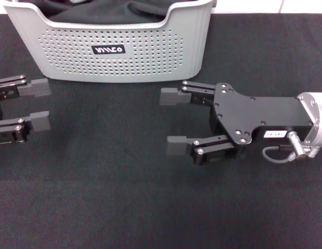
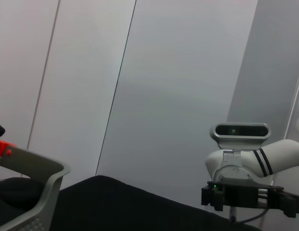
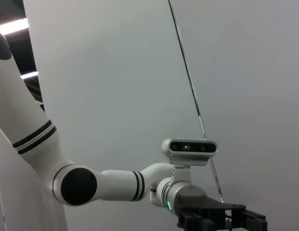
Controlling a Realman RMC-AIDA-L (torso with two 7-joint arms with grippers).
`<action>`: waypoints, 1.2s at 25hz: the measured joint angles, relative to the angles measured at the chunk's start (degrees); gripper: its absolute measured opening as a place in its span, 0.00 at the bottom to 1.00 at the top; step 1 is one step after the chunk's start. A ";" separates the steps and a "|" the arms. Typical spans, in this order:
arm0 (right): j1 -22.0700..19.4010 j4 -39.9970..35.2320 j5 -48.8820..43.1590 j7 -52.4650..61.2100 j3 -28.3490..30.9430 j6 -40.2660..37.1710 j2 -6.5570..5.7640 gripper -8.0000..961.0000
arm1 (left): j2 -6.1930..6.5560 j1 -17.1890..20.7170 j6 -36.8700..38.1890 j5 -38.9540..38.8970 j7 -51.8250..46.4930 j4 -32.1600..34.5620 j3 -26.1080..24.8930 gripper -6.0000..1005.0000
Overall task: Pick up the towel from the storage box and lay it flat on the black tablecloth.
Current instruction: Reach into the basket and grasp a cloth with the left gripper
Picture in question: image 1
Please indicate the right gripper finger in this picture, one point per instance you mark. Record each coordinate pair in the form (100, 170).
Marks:
(199, 89)
(212, 151)

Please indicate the grey perforated plastic storage box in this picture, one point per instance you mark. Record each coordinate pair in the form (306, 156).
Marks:
(72, 64)

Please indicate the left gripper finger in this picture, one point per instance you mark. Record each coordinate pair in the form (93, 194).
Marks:
(40, 122)
(33, 88)

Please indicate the black cloth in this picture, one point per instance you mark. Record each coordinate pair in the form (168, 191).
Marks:
(98, 13)

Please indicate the black tablecloth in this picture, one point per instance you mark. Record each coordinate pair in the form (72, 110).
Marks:
(124, 186)

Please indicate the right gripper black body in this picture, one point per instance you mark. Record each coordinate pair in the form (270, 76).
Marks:
(254, 114)

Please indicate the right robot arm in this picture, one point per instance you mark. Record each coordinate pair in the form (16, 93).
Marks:
(319, 111)

